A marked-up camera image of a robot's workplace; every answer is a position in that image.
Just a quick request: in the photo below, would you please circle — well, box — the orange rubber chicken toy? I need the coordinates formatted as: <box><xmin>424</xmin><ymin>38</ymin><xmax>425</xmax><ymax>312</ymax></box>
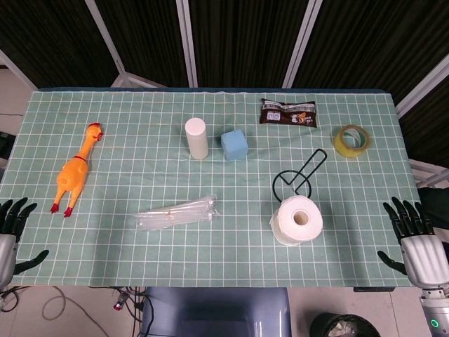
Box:
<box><xmin>51</xmin><ymin>122</ymin><xmax>105</xmax><ymax>218</ymax></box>

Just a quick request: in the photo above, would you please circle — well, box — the white toilet paper roll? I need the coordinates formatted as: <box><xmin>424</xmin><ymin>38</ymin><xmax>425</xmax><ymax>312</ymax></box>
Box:
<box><xmin>269</xmin><ymin>195</ymin><xmax>323</xmax><ymax>246</ymax></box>

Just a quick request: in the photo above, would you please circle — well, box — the black trash bin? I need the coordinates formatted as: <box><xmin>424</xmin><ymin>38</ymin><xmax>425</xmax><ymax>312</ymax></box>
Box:
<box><xmin>308</xmin><ymin>312</ymin><xmax>382</xmax><ymax>337</ymax></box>

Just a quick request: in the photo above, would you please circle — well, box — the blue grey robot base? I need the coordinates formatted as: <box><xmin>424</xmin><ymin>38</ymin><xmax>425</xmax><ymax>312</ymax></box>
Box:
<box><xmin>140</xmin><ymin>286</ymin><xmax>292</xmax><ymax>337</ymax></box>

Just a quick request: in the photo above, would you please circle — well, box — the white partition frame post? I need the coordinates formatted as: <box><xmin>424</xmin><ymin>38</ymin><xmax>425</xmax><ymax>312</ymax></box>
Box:
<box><xmin>395</xmin><ymin>58</ymin><xmax>449</xmax><ymax>117</ymax></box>
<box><xmin>176</xmin><ymin>0</ymin><xmax>199</xmax><ymax>88</ymax></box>
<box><xmin>0</xmin><ymin>48</ymin><xmax>38</xmax><ymax>91</ymax></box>
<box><xmin>85</xmin><ymin>0</ymin><xmax>166</xmax><ymax>88</ymax></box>
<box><xmin>282</xmin><ymin>0</ymin><xmax>323</xmax><ymax>88</ymax></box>

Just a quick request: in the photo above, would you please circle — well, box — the black floor cable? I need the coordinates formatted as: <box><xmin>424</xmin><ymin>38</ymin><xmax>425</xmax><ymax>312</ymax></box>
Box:
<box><xmin>132</xmin><ymin>286</ymin><xmax>156</xmax><ymax>337</ymax></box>

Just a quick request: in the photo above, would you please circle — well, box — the white floor cable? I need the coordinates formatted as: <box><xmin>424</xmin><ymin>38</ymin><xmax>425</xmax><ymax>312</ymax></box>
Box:
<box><xmin>41</xmin><ymin>293</ymin><xmax>110</xmax><ymax>337</ymax></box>

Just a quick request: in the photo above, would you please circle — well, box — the bundle of clear straws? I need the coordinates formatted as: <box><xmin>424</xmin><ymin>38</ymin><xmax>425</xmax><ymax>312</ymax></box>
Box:
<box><xmin>135</xmin><ymin>194</ymin><xmax>220</xmax><ymax>232</ymax></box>

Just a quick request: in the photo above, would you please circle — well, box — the yellow tape roll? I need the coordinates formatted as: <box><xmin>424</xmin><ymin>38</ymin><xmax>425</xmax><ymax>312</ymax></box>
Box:
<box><xmin>333</xmin><ymin>124</ymin><xmax>371</xmax><ymax>159</ymax></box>

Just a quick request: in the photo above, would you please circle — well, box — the blue foam cube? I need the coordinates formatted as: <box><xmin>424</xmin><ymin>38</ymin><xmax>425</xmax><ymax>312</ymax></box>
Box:
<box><xmin>220</xmin><ymin>128</ymin><xmax>249</xmax><ymax>162</ymax></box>

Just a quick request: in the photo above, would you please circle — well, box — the brown snack packet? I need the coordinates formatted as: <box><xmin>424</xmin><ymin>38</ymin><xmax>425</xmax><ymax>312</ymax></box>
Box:
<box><xmin>260</xmin><ymin>98</ymin><xmax>318</xmax><ymax>128</ymax></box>

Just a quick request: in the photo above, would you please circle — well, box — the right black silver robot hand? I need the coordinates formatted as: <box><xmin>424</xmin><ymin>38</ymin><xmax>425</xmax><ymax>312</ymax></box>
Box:
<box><xmin>377</xmin><ymin>196</ymin><xmax>449</xmax><ymax>291</ymax></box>

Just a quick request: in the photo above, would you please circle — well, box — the white cylindrical bottle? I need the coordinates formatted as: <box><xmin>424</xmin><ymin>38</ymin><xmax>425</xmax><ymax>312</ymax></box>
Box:
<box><xmin>185</xmin><ymin>118</ymin><xmax>208</xmax><ymax>161</ymax></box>

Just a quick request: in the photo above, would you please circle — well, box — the green checked tablecloth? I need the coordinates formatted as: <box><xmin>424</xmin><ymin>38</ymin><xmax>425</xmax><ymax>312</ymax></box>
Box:
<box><xmin>0</xmin><ymin>87</ymin><xmax>422</xmax><ymax>289</ymax></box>

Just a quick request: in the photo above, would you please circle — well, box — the dark ribbed partition panel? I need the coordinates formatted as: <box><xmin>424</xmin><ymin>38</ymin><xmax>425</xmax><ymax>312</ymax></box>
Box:
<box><xmin>293</xmin><ymin>0</ymin><xmax>449</xmax><ymax>105</ymax></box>
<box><xmin>96</xmin><ymin>0</ymin><xmax>192</xmax><ymax>87</ymax></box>
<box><xmin>189</xmin><ymin>0</ymin><xmax>309</xmax><ymax>88</ymax></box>
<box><xmin>0</xmin><ymin>0</ymin><xmax>122</xmax><ymax>88</ymax></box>

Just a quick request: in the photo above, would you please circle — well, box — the black wire roll holder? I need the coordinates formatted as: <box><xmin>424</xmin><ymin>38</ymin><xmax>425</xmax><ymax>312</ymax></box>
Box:
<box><xmin>272</xmin><ymin>148</ymin><xmax>328</xmax><ymax>203</ymax></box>

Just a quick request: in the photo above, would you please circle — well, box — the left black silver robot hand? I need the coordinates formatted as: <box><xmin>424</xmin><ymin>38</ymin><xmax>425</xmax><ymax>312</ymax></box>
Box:
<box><xmin>0</xmin><ymin>197</ymin><xmax>50</xmax><ymax>289</ymax></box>

